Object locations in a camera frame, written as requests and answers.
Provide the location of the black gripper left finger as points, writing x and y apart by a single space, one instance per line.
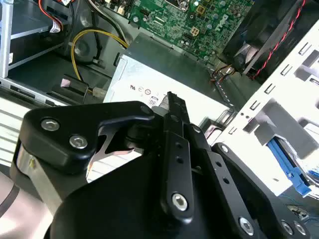
62 129

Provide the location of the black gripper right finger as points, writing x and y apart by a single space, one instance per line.
224 179

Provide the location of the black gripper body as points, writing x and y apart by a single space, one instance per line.
112 211

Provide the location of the hard disk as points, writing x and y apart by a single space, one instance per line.
281 159

